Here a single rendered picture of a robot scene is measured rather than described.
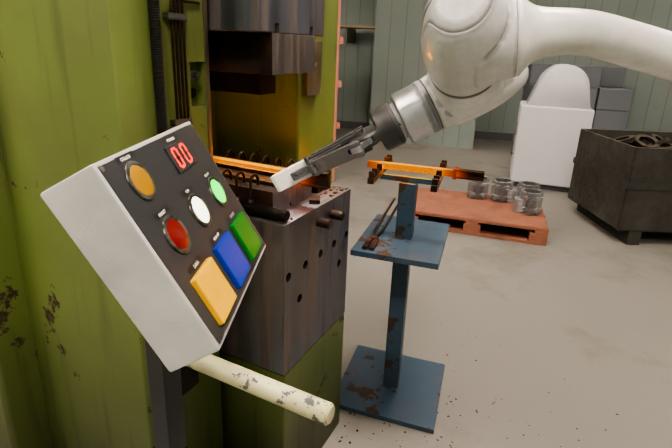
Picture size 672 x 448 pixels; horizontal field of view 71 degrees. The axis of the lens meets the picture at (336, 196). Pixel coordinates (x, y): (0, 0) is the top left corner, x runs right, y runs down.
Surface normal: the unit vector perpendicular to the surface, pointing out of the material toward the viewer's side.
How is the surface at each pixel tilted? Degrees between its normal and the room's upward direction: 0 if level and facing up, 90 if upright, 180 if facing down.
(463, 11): 60
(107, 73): 90
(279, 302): 90
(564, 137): 90
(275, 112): 90
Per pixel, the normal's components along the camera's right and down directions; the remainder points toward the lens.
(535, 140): -0.33, 0.27
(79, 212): -0.04, 0.30
